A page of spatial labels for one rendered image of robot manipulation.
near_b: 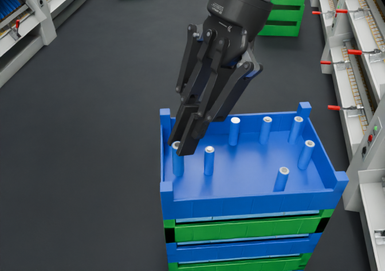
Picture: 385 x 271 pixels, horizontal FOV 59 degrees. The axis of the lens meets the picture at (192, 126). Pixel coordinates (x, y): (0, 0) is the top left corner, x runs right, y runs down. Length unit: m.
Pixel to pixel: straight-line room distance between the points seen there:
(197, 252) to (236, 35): 0.44
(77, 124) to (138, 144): 0.26
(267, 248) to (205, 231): 0.15
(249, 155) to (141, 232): 0.41
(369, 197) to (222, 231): 0.45
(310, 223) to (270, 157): 0.14
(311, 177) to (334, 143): 0.58
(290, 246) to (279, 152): 0.19
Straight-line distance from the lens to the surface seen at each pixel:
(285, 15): 1.78
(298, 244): 0.74
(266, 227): 0.65
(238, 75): 0.41
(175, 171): 0.53
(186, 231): 0.63
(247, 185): 0.64
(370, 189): 0.97
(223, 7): 0.41
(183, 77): 0.48
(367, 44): 1.14
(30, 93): 1.51
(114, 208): 1.01
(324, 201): 0.63
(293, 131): 0.70
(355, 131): 1.12
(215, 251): 0.71
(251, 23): 0.41
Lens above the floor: 0.83
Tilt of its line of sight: 43 degrees down
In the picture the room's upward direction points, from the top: straight up
